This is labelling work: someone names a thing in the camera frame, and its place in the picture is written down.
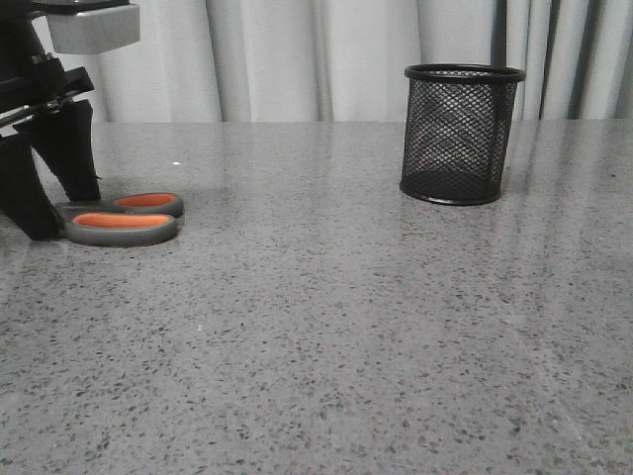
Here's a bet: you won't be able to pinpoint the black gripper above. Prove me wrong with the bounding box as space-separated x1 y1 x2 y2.
1 9 101 240

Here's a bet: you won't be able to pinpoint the grey orange handled scissors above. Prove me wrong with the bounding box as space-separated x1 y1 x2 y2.
55 192 184 247

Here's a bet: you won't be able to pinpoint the black mesh pen bucket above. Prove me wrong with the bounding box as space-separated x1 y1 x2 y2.
400 63 525 206

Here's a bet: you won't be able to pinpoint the grey white curtain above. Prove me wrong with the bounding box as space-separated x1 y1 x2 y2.
89 1 632 122

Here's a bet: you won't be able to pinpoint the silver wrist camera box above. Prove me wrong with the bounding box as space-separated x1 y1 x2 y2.
31 1 140 54

